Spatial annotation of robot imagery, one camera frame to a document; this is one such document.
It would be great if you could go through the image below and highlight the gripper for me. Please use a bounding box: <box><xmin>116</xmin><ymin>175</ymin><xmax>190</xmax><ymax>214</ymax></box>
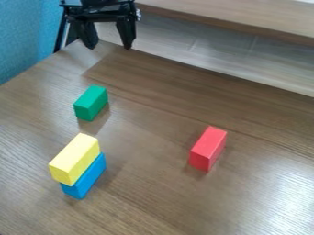
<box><xmin>59</xmin><ymin>0</ymin><xmax>141</xmax><ymax>50</ymax></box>

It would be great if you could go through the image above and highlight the green rectangle block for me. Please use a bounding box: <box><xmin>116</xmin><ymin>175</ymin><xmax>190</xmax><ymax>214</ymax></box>
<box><xmin>72</xmin><ymin>84</ymin><xmax>109</xmax><ymax>122</ymax></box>

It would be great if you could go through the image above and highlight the yellow rectangle block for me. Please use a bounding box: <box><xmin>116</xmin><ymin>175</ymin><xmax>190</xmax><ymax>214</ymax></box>
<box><xmin>48</xmin><ymin>132</ymin><xmax>102</xmax><ymax>187</ymax></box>

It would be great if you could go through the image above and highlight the blue rectangle block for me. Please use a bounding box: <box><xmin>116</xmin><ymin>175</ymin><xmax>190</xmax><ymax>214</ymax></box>
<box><xmin>59</xmin><ymin>151</ymin><xmax>108</xmax><ymax>200</ymax></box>

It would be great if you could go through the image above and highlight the red rectangle block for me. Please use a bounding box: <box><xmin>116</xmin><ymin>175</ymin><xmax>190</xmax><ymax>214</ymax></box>
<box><xmin>187</xmin><ymin>125</ymin><xmax>229</xmax><ymax>173</ymax></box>

